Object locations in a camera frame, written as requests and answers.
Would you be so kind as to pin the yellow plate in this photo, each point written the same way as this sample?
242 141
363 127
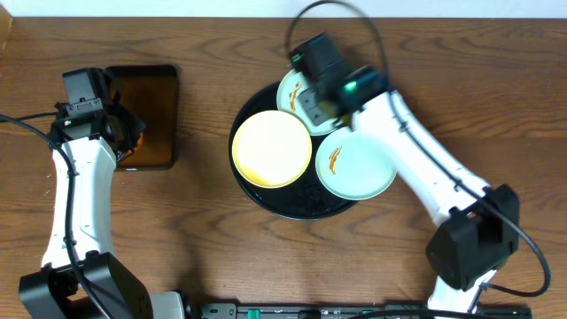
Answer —
271 149

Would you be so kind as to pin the light green plate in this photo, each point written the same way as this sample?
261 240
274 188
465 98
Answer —
349 166
287 100

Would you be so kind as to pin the near light green plate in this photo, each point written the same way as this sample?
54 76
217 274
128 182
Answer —
349 166

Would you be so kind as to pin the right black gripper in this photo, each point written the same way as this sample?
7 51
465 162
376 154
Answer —
314 94

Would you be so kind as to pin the black rectangular wash tray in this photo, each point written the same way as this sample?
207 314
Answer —
151 92

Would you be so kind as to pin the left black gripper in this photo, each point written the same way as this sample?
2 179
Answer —
126 128

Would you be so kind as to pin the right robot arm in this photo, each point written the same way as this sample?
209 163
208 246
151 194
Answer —
477 224

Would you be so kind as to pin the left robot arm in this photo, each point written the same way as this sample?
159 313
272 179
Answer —
80 276

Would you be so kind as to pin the green and orange sponge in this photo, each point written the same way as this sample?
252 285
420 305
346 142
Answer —
124 155

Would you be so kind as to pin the round black serving tray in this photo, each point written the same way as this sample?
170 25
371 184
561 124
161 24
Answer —
304 199

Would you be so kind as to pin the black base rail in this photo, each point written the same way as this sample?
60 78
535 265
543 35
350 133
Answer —
234 311

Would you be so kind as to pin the far light green plate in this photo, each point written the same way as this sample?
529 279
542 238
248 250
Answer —
287 100

